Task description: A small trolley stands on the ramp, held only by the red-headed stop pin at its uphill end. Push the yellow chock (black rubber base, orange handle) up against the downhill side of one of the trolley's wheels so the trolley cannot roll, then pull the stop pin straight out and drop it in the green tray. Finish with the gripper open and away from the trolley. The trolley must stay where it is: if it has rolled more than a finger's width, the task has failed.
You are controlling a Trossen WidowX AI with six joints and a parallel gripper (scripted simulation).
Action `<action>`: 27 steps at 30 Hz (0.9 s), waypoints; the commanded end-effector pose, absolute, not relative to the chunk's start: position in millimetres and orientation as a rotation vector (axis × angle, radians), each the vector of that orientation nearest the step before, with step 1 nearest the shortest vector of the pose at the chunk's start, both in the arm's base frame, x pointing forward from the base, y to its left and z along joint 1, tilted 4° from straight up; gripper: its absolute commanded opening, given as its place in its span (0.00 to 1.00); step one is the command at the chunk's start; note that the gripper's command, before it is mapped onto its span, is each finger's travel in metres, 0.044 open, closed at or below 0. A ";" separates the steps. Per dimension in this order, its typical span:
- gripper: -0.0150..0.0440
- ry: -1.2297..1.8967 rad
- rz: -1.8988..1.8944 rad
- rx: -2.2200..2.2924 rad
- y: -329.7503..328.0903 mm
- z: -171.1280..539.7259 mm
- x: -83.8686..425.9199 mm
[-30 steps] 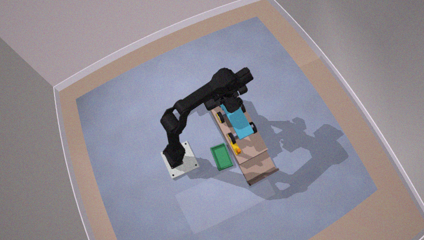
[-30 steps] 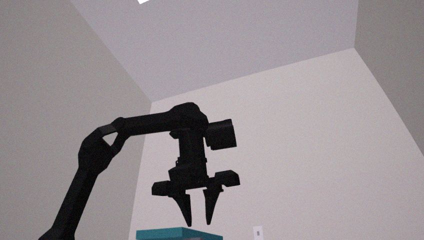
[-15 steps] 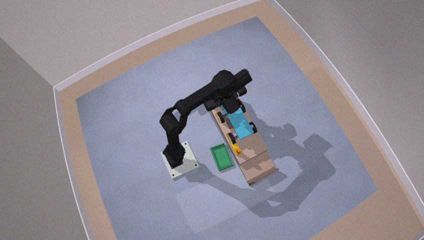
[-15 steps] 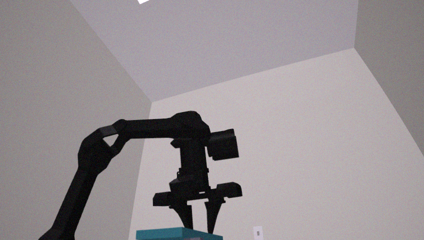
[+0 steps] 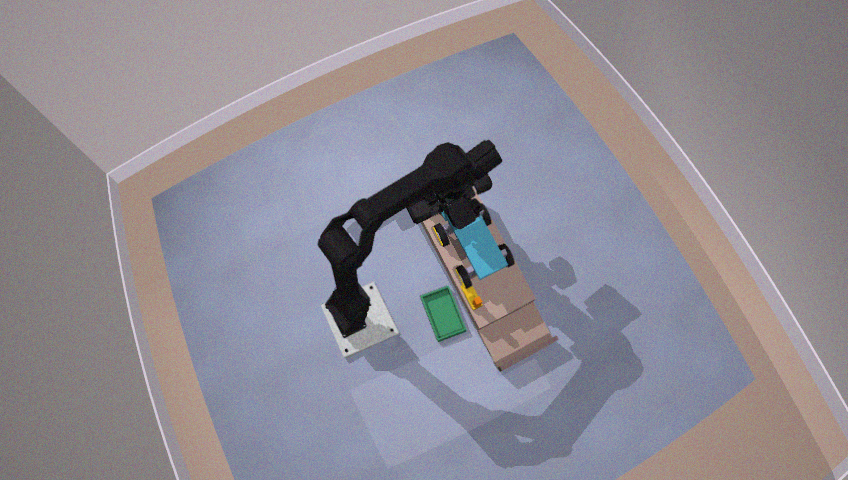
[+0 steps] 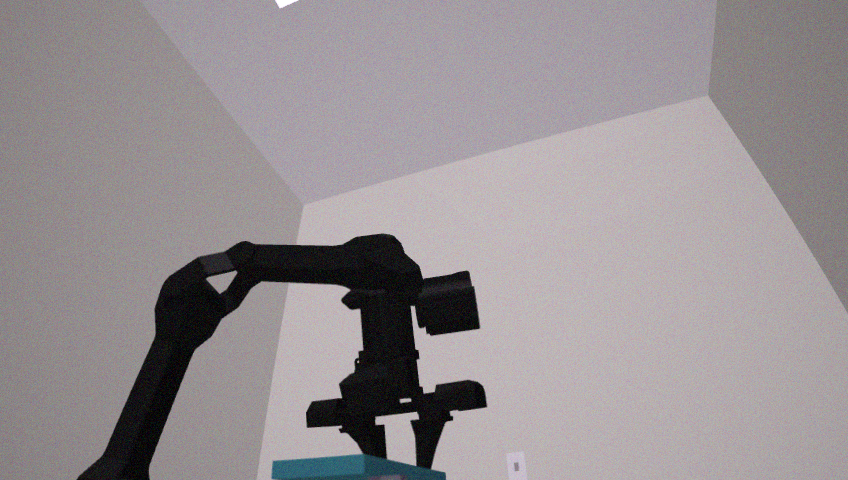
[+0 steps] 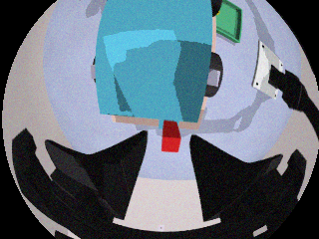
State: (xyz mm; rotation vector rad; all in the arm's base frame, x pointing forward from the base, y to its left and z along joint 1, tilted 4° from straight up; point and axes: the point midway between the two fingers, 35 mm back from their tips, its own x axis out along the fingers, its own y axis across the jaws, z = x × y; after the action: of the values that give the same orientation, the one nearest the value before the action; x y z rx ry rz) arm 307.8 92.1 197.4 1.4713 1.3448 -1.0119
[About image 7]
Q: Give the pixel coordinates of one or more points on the green tray rim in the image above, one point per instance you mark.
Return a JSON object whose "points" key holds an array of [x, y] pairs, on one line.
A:
{"points": [[238, 27]]}

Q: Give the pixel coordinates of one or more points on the green tray floor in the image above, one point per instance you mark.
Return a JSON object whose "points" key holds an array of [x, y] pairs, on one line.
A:
{"points": [[226, 20]]}

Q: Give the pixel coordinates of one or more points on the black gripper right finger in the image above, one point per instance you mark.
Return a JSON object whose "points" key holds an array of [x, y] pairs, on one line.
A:
{"points": [[223, 178]]}

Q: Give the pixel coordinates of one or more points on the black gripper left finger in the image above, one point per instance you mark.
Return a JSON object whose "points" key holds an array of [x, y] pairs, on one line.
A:
{"points": [[110, 173]]}

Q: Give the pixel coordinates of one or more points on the red-headed pin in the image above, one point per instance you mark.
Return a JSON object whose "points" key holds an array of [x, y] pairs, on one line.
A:
{"points": [[170, 137]]}

